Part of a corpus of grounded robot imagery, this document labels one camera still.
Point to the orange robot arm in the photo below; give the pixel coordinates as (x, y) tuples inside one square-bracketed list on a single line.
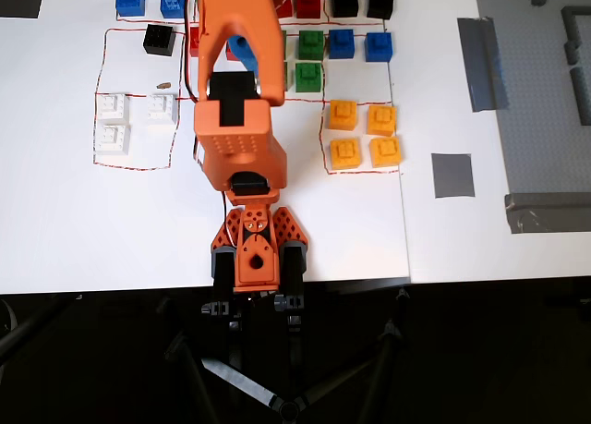
[(240, 133)]

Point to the blue brick block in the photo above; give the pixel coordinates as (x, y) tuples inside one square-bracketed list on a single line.
[(341, 44), (173, 3), (130, 2), (378, 46)]

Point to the black brick block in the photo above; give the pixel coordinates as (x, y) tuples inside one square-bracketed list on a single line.
[(379, 3), (158, 40), (345, 3)]

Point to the white brick block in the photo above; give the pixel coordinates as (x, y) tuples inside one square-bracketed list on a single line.
[(161, 107), (112, 138), (112, 106)]

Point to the yellow brick block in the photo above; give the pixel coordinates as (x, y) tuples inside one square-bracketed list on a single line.
[(341, 114), (345, 153), (382, 119), (385, 151)]

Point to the grey tape square marker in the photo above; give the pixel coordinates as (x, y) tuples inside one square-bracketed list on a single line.
[(452, 177)]

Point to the small brown crumb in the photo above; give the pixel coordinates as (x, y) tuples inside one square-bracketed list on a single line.
[(163, 85)]

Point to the black grey table clamp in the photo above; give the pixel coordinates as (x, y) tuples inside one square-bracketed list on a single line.
[(223, 276), (292, 267)]

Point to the black tape patch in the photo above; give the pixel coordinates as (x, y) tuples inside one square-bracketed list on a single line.
[(20, 1)]

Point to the short grey tape strip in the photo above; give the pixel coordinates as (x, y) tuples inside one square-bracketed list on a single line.
[(482, 64)]

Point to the grey studded baseplate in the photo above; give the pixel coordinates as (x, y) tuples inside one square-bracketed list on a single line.
[(531, 119)]

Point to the long grey tape strip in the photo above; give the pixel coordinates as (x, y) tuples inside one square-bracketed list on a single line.
[(549, 211)]

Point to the black metal bar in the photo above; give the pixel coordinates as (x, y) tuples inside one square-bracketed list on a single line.
[(27, 329)]

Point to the black tripod stand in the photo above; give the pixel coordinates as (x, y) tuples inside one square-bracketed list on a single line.
[(288, 408)]

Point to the short grey brick wall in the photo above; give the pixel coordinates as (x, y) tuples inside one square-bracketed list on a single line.
[(573, 53)]

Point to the grey brick corner wall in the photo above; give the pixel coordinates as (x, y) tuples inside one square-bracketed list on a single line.
[(577, 13)]

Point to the long grey brick wall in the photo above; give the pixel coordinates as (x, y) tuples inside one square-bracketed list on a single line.
[(581, 96)]

